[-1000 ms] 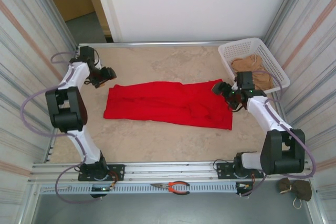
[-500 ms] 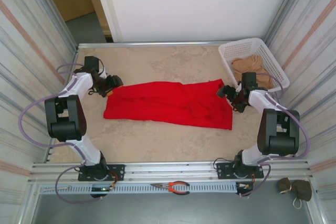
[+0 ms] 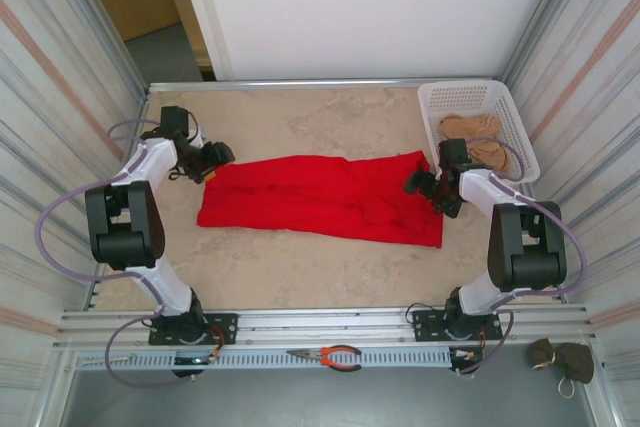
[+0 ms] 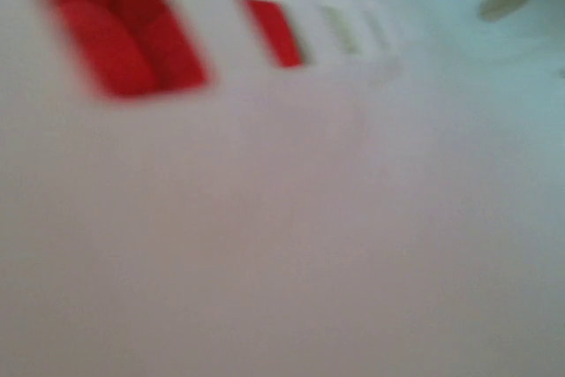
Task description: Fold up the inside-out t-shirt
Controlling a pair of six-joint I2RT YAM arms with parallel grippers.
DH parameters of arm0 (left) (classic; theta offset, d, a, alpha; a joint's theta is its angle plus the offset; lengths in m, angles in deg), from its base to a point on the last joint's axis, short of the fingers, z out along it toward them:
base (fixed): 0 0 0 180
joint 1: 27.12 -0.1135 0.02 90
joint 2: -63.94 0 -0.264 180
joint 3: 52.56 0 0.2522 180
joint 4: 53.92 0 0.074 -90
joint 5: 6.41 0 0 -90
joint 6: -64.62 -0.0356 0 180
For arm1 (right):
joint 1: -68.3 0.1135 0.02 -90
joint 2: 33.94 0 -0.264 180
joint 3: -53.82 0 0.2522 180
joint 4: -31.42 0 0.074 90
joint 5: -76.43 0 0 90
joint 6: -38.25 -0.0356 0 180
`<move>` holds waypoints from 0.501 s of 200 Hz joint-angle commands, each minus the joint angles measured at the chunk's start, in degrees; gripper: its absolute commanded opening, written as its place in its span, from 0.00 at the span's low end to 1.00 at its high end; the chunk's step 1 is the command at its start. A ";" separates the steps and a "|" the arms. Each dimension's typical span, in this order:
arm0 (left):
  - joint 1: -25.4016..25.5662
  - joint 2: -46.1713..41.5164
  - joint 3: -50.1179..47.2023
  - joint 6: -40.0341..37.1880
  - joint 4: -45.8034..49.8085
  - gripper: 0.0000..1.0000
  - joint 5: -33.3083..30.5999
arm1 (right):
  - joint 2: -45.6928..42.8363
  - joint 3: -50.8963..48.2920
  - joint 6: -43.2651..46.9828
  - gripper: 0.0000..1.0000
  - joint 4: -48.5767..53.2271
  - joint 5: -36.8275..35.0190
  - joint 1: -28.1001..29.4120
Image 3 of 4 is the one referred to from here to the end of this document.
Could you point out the red t-shirt with bear print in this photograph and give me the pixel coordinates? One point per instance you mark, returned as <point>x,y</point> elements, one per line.
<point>310,197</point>

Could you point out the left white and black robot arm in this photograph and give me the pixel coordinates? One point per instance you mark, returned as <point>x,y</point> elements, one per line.
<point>125,227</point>

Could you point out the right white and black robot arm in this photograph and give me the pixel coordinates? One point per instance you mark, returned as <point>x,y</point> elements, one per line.
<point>525,242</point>

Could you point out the tan crumpled garment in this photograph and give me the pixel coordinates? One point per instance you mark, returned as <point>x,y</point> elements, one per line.
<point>480,129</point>

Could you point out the white perforated plastic basket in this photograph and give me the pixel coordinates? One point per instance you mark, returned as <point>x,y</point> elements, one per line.
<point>460,97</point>

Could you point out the small control circuit board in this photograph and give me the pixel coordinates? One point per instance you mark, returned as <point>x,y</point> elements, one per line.
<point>465,356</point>
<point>192,360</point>

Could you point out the dark brown cloth bag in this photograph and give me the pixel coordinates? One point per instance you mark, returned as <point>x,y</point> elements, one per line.
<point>575,362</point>

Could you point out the thin aluminium table edge rail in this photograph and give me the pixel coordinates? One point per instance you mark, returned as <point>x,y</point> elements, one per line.
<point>300,83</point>

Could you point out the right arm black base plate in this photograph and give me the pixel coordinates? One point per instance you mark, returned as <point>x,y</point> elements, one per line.
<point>425,324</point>

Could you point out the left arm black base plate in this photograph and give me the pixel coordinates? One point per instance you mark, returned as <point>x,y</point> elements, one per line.
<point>222,327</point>

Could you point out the wide aluminium mounting rail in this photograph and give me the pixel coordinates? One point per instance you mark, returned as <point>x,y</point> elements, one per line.
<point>325,319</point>

